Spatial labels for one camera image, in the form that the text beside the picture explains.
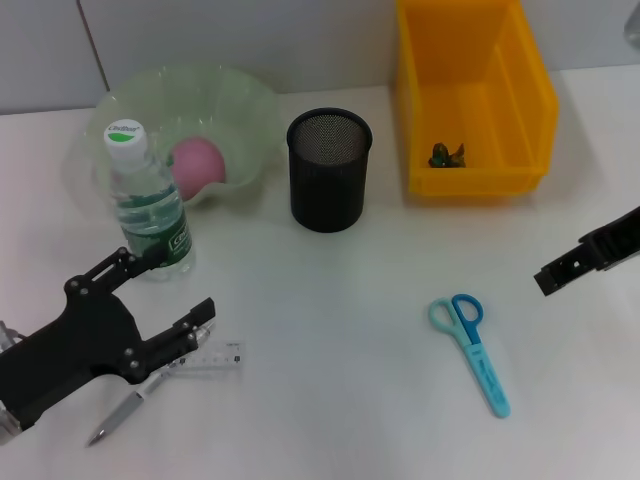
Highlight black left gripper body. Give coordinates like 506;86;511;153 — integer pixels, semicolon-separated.
0;273;154;432

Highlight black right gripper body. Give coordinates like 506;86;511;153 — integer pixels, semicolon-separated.
579;204;640;274

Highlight clear green-label water bottle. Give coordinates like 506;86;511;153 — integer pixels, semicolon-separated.
103;118;196;284

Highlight blue teal scissors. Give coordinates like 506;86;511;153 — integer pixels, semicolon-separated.
427;293;512;419

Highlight pink peach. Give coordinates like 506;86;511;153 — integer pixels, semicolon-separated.
169;138;227;201

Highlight green plastic wrapper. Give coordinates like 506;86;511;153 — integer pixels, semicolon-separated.
426;141;467;169

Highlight clear plastic ruler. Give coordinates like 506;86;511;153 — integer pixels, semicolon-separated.
164;341;247;380

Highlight grey white ballpoint pen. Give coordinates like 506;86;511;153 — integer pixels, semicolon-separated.
85;324;217;448

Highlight green wavy fruit plate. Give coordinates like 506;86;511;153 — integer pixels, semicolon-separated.
64;63;281;214

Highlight black mesh pen holder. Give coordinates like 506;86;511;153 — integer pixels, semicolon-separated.
286;106;374;234

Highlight yellow plastic bin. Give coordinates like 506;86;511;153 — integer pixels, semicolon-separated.
396;0;560;197

